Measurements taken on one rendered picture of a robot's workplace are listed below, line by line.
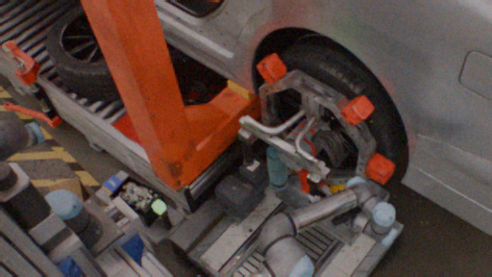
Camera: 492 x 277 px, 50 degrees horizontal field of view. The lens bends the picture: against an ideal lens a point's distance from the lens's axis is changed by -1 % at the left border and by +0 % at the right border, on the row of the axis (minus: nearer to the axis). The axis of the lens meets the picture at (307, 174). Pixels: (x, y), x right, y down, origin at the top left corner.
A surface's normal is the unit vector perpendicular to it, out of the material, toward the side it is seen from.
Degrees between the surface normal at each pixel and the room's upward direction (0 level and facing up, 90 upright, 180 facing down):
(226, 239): 0
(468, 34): 81
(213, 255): 0
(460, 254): 0
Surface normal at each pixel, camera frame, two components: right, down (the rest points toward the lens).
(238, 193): 0.00, -0.55
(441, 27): -0.60, 0.57
